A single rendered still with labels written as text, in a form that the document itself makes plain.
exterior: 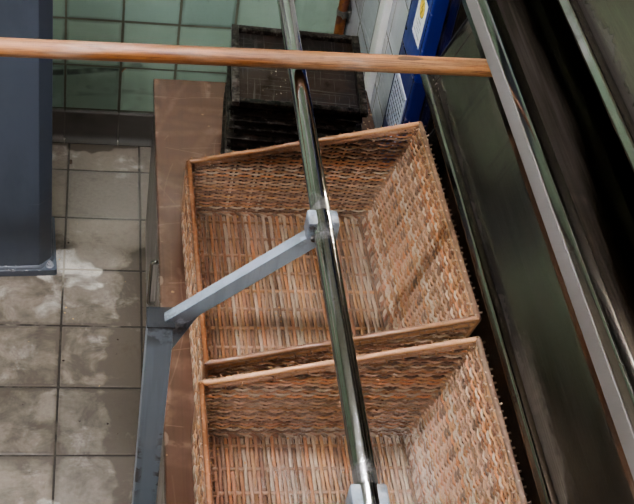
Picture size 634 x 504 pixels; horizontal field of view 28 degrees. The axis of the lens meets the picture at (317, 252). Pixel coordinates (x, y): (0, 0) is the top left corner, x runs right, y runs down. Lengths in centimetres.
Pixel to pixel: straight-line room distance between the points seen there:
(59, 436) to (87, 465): 10
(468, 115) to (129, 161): 154
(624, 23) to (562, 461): 62
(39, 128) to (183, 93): 35
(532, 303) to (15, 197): 155
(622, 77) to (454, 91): 80
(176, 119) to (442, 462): 112
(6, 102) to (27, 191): 28
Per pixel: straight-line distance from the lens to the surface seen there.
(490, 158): 225
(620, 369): 136
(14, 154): 307
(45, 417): 302
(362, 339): 217
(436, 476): 220
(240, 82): 266
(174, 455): 224
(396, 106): 278
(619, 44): 172
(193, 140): 285
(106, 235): 344
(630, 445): 133
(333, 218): 181
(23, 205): 318
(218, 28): 353
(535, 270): 203
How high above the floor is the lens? 237
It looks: 43 degrees down
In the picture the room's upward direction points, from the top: 12 degrees clockwise
